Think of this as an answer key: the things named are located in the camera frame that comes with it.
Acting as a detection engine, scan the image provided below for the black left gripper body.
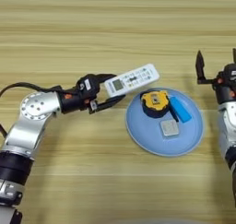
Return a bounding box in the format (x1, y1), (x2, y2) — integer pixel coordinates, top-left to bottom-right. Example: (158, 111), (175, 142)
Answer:
(57, 85), (100, 115)

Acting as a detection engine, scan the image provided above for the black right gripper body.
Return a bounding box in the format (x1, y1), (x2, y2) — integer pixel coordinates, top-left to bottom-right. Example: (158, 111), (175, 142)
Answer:
(196, 70), (236, 106)

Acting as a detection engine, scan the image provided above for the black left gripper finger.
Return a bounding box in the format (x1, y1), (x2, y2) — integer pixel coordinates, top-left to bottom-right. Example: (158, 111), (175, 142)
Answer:
(95, 94), (127, 112)
(96, 73), (118, 83)

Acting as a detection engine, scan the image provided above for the white remote control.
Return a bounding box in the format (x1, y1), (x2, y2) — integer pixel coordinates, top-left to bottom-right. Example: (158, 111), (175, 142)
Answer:
(103, 63), (161, 99)

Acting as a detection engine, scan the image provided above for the silver square metal box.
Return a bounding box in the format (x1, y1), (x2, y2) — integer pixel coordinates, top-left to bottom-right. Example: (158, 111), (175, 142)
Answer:
(159, 119), (181, 137)

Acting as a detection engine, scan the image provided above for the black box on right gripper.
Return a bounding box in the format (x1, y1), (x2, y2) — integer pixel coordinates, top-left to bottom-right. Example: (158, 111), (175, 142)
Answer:
(222, 63), (236, 82)

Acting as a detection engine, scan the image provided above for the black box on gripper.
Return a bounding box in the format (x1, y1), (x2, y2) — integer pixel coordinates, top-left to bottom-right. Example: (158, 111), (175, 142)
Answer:
(76, 73), (102, 101)
(222, 63), (236, 82)

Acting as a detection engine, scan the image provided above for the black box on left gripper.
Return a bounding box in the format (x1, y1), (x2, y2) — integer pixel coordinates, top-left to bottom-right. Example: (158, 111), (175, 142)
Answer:
(76, 73), (102, 101)

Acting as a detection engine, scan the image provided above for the yellow and navy tape measure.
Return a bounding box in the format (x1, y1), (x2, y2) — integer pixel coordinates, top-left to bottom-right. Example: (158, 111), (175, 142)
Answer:
(139, 89), (180, 123)

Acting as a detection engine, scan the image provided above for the blue rectangular block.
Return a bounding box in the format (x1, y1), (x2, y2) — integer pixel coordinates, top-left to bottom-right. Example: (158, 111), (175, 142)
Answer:
(169, 95), (193, 124)

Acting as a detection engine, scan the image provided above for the light blue round plate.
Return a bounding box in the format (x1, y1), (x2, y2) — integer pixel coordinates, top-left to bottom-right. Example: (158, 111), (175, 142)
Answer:
(124, 87), (205, 158)

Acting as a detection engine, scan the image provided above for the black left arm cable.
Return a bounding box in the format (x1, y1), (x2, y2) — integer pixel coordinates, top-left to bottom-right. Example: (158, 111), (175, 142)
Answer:
(0, 81), (65, 139)

